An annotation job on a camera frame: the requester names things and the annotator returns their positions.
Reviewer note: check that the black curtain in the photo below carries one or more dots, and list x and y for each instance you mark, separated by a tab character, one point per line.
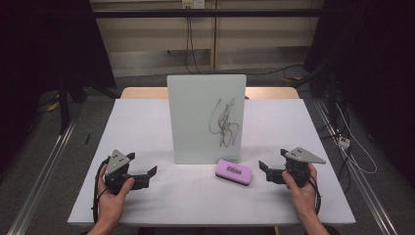
42	42
372	65

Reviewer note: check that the person's left hand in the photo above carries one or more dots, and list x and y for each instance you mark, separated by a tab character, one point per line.
111	202

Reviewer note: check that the upright frosted glass whiteboard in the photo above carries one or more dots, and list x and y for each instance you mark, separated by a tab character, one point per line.
195	120

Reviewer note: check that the aluminium floor rail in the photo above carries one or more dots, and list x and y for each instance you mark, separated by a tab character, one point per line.
365	189
42	176

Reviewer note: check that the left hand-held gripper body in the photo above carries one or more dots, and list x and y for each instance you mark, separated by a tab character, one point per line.
116	163

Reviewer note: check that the person's dark clothing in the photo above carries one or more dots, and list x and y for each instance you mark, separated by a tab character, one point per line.
331	230

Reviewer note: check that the small black floor object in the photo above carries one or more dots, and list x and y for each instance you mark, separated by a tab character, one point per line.
87	138

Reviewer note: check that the black horizontal bar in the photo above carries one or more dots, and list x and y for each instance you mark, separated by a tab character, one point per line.
147	13

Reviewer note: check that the white wall outlet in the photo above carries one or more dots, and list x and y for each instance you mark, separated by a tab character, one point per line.
193	3

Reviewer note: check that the wooden table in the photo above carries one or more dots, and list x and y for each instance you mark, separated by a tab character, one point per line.
143	93

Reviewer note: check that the white table cover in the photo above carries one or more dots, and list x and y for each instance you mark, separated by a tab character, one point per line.
140	130

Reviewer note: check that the person's right hand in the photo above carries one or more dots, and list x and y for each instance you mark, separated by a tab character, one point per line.
301	196

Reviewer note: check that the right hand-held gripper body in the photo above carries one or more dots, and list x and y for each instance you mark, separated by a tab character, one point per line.
298	163

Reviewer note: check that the purple whiteboard eraser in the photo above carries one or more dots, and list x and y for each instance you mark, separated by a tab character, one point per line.
233	172

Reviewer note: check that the black metal stand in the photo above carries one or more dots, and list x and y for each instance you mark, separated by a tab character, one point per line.
63	107

